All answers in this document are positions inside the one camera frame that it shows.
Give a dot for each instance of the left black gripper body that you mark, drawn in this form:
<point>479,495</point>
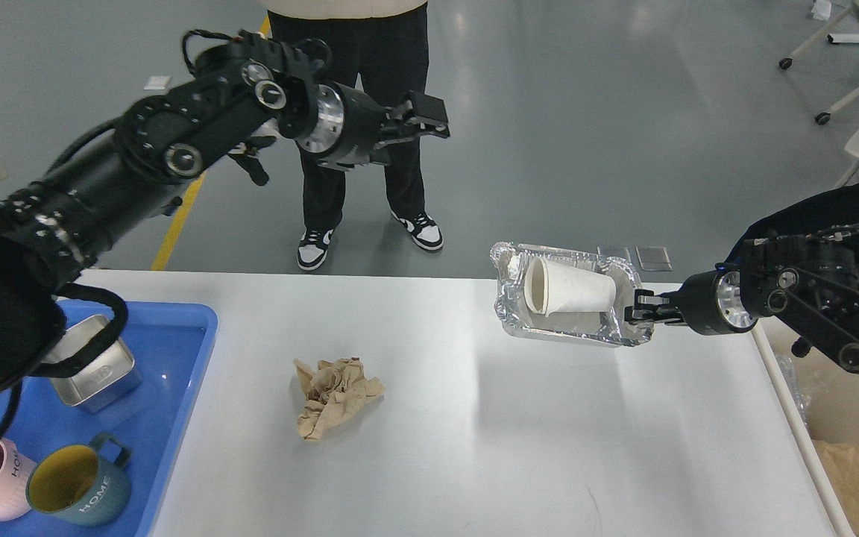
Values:
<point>342,127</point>

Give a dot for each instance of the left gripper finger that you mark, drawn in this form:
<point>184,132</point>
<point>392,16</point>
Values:
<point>401,155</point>
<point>416,116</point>

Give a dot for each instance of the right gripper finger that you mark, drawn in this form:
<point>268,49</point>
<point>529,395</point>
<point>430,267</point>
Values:
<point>650,299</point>
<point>669,316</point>

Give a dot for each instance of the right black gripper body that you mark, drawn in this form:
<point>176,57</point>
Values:
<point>711,304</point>

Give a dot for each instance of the white paper cup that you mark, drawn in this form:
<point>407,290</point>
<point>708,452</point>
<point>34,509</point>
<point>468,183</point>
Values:
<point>550,287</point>

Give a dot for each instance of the aluminium foil tray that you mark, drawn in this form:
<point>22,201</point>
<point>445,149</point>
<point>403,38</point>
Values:
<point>606,328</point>

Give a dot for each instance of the brown paper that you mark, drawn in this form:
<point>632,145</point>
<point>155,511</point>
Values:
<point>335,392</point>

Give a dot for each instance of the stainless steel box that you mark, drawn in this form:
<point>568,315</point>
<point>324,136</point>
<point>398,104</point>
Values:
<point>113,374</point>

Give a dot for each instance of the teal mug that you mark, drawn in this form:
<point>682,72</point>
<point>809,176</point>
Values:
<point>84,484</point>

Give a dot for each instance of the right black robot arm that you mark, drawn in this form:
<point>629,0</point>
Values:
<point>807,281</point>

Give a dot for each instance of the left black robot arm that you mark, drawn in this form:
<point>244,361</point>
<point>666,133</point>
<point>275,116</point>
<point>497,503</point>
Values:
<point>138,165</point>

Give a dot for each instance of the white plastic bin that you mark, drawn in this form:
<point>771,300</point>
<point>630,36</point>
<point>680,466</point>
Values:
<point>821,403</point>

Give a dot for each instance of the blue plastic tray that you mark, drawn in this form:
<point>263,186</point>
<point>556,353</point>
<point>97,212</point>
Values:
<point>172,344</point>

